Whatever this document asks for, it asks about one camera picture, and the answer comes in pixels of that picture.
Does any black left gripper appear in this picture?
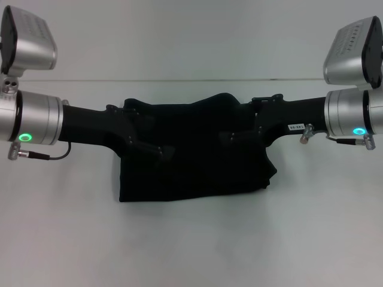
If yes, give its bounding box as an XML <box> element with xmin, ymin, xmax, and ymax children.
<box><xmin>59</xmin><ymin>103</ymin><xmax>177</xmax><ymax>164</ymax></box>

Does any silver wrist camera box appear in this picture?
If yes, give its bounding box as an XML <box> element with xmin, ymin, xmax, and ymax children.
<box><xmin>0</xmin><ymin>6</ymin><xmax>59</xmax><ymax>98</ymax></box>
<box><xmin>322</xmin><ymin>16</ymin><xmax>383</xmax><ymax>91</ymax></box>

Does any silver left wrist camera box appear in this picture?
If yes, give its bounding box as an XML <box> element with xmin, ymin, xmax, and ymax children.
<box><xmin>0</xmin><ymin>6</ymin><xmax>59</xmax><ymax>98</ymax></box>

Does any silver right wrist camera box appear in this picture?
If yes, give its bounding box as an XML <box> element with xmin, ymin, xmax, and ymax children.
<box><xmin>322</xmin><ymin>16</ymin><xmax>383</xmax><ymax>91</ymax></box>

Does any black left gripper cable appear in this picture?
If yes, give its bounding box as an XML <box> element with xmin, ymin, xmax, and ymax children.
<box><xmin>7</xmin><ymin>141</ymin><xmax>72</xmax><ymax>163</ymax></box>

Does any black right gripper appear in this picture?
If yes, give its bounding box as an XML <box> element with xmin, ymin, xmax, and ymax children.
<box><xmin>218</xmin><ymin>93</ymin><xmax>329</xmax><ymax>148</ymax></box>

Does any right gripper cable with plug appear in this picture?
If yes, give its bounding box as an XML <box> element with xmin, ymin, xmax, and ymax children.
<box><xmin>300</xmin><ymin>122</ymin><xmax>376</xmax><ymax>152</ymax></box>

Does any black shirt with FREE print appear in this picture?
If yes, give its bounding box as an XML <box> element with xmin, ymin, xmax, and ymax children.
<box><xmin>118</xmin><ymin>92</ymin><xmax>278</xmax><ymax>204</ymax></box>

